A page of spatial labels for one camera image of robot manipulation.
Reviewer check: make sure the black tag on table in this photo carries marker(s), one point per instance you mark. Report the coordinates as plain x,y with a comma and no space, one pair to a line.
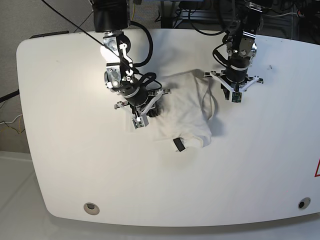
179,145

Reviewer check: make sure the black table leg stand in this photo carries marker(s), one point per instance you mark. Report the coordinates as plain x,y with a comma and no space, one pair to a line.
170,13

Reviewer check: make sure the white printed T-shirt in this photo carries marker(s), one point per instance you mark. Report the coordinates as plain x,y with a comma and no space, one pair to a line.
185,112

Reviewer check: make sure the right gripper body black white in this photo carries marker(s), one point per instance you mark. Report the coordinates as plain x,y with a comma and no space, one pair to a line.
142,101

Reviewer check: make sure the left table grommet hole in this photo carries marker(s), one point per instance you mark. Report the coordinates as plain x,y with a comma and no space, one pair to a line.
91,209

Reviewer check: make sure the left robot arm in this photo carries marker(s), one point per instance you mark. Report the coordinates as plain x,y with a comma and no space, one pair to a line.
238,49

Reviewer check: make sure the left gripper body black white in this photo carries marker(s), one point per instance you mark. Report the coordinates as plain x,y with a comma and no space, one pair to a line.
234,79

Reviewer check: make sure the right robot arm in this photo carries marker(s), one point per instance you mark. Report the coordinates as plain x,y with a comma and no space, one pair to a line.
122,75

